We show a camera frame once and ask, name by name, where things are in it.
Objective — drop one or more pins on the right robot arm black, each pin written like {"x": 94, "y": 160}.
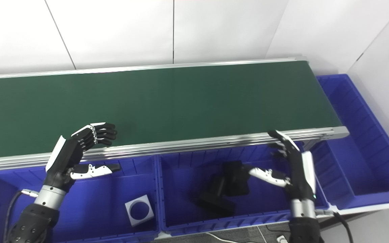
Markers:
{"x": 304, "y": 233}

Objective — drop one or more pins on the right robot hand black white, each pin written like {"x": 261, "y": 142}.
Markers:
{"x": 299, "y": 175}

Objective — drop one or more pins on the blue plastic bin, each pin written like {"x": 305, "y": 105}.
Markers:
{"x": 360, "y": 162}
{"x": 181, "y": 189}
{"x": 106, "y": 202}

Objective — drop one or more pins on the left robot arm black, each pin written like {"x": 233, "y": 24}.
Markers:
{"x": 32, "y": 224}

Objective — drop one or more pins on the white square part with hole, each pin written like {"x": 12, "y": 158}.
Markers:
{"x": 135, "y": 221}

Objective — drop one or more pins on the green conveyor belt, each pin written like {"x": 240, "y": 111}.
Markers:
{"x": 181, "y": 101}
{"x": 198, "y": 145}

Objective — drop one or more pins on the aluminium conveyor leg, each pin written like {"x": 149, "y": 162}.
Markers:
{"x": 311, "y": 144}

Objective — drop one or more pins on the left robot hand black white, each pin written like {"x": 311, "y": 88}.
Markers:
{"x": 66, "y": 158}

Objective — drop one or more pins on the white plug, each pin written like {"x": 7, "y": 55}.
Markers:
{"x": 282, "y": 239}

